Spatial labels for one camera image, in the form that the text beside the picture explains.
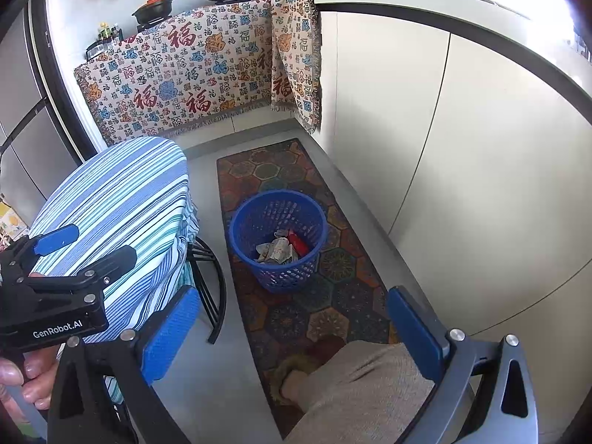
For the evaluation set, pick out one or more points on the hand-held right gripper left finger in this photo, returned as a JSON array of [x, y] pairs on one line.
[[171, 333]]

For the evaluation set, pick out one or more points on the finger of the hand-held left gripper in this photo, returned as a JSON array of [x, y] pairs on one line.
[[55, 239], [115, 259]]

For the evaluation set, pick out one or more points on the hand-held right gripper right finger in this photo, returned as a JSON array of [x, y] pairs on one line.
[[411, 333]]

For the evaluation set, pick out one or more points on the blue plastic basket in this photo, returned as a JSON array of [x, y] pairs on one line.
[[249, 222]]

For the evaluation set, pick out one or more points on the person's left hand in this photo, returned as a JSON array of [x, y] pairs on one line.
[[32, 374]]

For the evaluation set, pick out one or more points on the yellow green cardboard box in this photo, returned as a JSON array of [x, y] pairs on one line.
[[9, 222]]

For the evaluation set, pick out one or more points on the striped tablecloth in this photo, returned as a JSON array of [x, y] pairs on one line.
[[115, 194]]

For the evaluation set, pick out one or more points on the person's leg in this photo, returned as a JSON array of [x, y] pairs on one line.
[[360, 388]]

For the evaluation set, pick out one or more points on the fuzzy brown slipper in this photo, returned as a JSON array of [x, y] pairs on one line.
[[282, 370]]

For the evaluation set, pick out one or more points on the hexagon patterned floor mat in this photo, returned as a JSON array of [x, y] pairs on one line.
[[296, 314]]

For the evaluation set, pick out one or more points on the grey refrigerator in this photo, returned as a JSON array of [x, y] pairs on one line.
[[23, 101]]

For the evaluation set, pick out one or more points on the white base cabinet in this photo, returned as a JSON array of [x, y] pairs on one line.
[[462, 171]]

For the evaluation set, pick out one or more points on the large printed blanket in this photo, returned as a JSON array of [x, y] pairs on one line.
[[185, 78]]

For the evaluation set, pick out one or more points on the condiment bottle caddy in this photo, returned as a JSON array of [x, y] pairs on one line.
[[107, 34]]

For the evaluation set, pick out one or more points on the black stove grate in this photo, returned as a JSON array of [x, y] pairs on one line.
[[151, 25], [231, 1]]

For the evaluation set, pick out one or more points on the black clay pot orange lid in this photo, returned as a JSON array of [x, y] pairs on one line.
[[152, 9]]

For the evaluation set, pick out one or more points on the small printed blanket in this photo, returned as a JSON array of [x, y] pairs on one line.
[[296, 55]]

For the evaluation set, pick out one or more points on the black metal table frame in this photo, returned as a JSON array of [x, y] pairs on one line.
[[222, 286]]

